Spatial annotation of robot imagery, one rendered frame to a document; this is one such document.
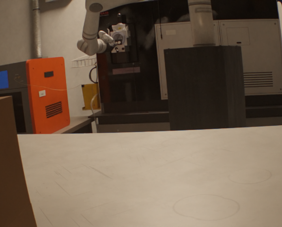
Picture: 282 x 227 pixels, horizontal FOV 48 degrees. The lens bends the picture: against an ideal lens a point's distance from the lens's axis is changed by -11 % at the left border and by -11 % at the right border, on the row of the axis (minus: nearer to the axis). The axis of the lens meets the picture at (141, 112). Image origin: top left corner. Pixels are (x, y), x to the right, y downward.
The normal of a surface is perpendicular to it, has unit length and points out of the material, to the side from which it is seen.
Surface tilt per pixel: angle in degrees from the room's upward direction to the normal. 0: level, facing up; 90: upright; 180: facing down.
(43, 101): 90
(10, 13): 90
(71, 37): 90
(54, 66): 90
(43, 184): 0
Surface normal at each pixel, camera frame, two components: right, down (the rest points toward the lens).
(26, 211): 0.99, -0.07
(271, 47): -0.25, 0.17
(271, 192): -0.09, -0.98
